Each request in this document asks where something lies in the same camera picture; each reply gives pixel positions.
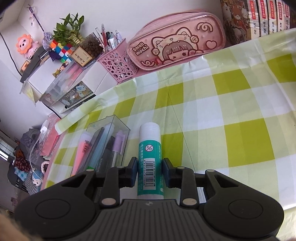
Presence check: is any clear plastic organizer tray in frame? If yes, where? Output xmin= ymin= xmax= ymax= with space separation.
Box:
xmin=71 ymin=115 xmax=130 ymax=176

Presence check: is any white green glue stick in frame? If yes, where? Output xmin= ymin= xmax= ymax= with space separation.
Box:
xmin=137 ymin=122 xmax=164 ymax=200

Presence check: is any green cap highlighter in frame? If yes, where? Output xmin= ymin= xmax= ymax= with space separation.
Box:
xmin=88 ymin=123 xmax=114 ymax=170

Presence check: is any black marker pen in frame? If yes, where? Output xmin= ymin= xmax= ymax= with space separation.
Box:
xmin=96 ymin=136 xmax=115 ymax=174

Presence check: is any lilac pen in tray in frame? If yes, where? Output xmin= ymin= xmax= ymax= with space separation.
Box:
xmin=111 ymin=130 xmax=125 ymax=167

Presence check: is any pink highlighter in tray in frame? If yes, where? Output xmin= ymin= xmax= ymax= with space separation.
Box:
xmin=71 ymin=132 xmax=93 ymax=176

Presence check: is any red flat box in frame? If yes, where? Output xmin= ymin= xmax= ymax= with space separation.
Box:
xmin=39 ymin=113 xmax=60 ymax=156

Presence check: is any green checked tablecloth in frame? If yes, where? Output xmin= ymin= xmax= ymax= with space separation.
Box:
xmin=44 ymin=29 xmax=295 ymax=240

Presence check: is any white drawer organizer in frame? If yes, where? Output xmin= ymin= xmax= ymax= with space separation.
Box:
xmin=21 ymin=59 xmax=117 ymax=118

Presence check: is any pink perforated pen holder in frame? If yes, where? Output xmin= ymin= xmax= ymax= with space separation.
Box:
xmin=98 ymin=39 xmax=139 ymax=83

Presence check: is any colourful twisted cube puzzle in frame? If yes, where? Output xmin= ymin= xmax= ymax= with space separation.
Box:
xmin=50 ymin=40 xmax=74 ymax=63

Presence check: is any pink cat pencil case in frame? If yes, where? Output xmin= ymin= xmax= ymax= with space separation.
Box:
xmin=126 ymin=9 xmax=226 ymax=71

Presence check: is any bamboo plant in glass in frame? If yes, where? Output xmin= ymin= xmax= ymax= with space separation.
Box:
xmin=52 ymin=12 xmax=105 ymax=68

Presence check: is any pink lion figurine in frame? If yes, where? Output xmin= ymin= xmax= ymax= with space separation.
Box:
xmin=16 ymin=34 xmax=41 ymax=60

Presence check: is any pink cover comic book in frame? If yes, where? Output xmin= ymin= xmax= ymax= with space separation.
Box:
xmin=220 ymin=0 xmax=251 ymax=45

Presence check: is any black power cable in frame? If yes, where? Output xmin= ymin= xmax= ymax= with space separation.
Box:
xmin=0 ymin=32 xmax=24 ymax=77

